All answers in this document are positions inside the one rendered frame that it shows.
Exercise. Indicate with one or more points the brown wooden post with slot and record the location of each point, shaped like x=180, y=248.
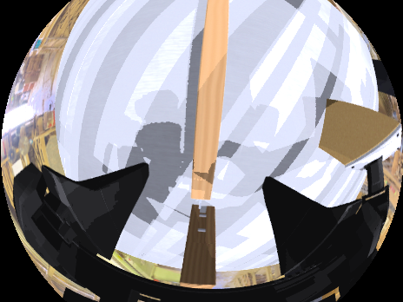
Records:
x=198, y=267

